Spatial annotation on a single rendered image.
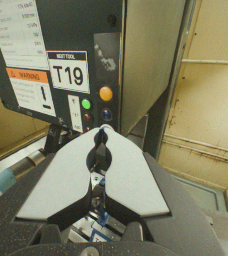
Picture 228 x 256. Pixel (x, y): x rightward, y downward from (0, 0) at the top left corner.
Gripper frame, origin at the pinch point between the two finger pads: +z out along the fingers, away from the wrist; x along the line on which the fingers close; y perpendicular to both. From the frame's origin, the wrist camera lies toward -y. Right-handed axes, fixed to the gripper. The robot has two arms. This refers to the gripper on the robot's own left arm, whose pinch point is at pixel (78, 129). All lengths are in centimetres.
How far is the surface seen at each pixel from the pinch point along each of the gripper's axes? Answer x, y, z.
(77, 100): 23.4, -25.2, -19.1
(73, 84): 22.9, -28.4, -18.9
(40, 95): 11.5, -24.4, -19.7
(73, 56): 23.7, -33.2, -18.6
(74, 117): 21.7, -20.8, -19.4
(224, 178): 90, 73, 83
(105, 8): 30, -39, -18
